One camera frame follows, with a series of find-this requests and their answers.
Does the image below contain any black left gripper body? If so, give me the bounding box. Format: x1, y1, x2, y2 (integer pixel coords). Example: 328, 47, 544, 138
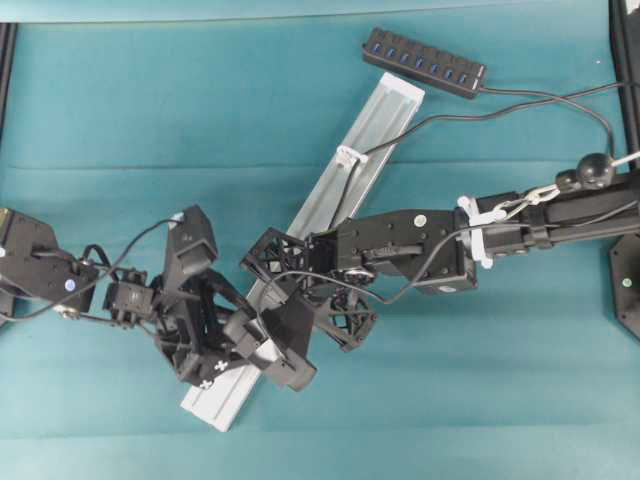
152, 269, 250, 390

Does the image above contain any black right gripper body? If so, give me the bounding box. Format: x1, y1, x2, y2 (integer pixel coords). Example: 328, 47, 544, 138
241, 228, 376, 352

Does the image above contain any black USB hub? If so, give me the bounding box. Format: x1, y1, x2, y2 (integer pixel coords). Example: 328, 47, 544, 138
362, 28, 488, 99

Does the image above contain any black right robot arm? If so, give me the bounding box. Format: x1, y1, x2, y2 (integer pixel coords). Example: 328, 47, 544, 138
242, 153, 639, 355

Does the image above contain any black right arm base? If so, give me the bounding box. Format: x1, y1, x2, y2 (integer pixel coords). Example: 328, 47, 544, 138
609, 233, 639, 340

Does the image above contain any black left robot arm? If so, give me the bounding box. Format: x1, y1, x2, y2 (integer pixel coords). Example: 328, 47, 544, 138
1, 205, 255, 389

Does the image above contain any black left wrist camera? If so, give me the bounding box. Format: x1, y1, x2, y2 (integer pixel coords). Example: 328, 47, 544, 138
162, 205, 218, 294

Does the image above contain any silver aluminium rail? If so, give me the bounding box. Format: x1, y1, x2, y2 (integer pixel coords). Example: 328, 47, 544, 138
181, 73, 426, 432

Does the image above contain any white far cable ring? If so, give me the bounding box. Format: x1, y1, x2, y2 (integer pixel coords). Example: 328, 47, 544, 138
335, 145, 370, 167

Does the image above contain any black left frame post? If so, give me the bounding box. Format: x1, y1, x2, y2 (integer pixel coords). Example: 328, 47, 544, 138
0, 23, 18, 130

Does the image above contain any black frame post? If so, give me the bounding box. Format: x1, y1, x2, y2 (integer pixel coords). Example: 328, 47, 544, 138
0, 23, 18, 130
609, 0, 639, 152

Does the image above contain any black right frame post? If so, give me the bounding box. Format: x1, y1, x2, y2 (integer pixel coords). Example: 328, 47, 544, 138
609, 0, 639, 152

